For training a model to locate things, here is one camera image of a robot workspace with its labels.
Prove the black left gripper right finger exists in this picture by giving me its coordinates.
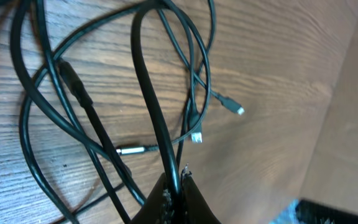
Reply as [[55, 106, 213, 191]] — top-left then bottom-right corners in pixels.
[[181, 164, 221, 224]]

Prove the braided black usb cable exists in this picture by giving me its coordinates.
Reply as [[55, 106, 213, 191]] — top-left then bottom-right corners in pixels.
[[19, 0, 161, 224]]

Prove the thin black usb cable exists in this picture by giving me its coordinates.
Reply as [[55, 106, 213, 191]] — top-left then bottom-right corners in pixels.
[[155, 0, 246, 166]]

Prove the smooth black usb cable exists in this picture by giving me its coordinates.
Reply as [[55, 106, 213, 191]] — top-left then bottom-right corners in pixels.
[[9, 0, 213, 208]]

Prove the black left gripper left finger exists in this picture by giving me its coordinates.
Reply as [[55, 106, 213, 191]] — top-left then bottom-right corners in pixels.
[[129, 174, 175, 224]]

